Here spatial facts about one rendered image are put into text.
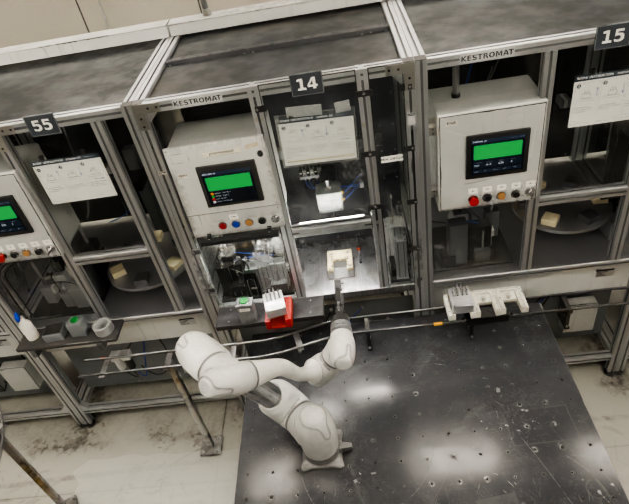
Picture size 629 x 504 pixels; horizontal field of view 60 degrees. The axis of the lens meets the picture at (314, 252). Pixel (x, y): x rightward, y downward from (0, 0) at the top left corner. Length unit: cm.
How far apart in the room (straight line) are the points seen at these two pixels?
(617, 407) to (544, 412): 100
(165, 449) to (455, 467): 183
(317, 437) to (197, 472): 129
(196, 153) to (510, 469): 178
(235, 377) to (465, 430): 111
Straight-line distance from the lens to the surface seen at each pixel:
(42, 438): 405
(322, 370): 225
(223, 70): 245
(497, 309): 268
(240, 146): 227
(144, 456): 362
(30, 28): 645
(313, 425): 225
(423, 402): 259
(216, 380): 181
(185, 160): 234
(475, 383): 266
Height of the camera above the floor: 281
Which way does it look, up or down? 39 degrees down
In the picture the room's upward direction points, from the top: 12 degrees counter-clockwise
